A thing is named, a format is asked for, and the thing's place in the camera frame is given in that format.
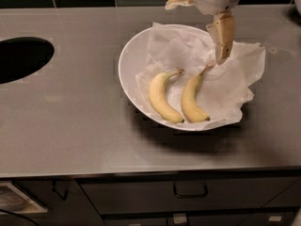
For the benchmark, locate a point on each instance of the white paper sheet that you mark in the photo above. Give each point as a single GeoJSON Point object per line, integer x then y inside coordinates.
{"type": "Point", "coordinates": [222, 91]}

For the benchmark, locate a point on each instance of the yellow banana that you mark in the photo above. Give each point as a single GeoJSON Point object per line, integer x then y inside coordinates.
{"type": "Point", "coordinates": [157, 96]}
{"type": "Point", "coordinates": [191, 110]}

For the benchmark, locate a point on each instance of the white bowl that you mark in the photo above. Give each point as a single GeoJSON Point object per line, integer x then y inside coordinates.
{"type": "Point", "coordinates": [134, 66]}

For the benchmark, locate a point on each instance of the black oval sink opening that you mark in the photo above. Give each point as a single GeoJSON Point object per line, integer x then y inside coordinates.
{"type": "Point", "coordinates": [20, 57]}

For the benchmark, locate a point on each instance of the grey drawer front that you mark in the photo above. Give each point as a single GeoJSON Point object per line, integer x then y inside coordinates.
{"type": "Point", "coordinates": [158, 197]}

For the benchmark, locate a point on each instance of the white label on drawer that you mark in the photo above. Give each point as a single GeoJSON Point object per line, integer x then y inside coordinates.
{"type": "Point", "coordinates": [180, 219]}

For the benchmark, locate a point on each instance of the small white label right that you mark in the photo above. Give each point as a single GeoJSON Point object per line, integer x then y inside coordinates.
{"type": "Point", "coordinates": [275, 219]}

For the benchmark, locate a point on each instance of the grey cabinet door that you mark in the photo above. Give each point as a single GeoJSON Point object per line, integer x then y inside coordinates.
{"type": "Point", "coordinates": [77, 210]}

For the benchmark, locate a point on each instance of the picture card at left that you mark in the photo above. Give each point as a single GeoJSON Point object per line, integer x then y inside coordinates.
{"type": "Point", "coordinates": [15, 200]}

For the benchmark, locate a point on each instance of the black drawer handle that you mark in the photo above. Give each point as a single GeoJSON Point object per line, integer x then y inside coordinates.
{"type": "Point", "coordinates": [190, 190]}

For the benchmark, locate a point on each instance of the black cabinet door handle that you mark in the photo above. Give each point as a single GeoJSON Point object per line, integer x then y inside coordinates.
{"type": "Point", "coordinates": [60, 188]}

